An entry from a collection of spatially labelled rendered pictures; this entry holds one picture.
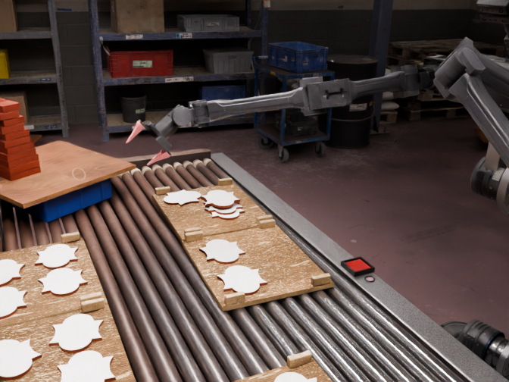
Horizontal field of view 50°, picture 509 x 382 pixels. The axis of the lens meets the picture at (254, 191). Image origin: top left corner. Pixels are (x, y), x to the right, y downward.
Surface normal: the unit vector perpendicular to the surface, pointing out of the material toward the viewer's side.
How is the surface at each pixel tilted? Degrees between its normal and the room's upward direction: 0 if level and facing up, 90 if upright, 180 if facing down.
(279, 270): 0
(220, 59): 96
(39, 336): 0
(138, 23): 85
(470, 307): 0
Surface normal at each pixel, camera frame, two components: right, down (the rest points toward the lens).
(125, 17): 0.54, 0.24
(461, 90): -0.82, 0.16
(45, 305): 0.02, -0.92
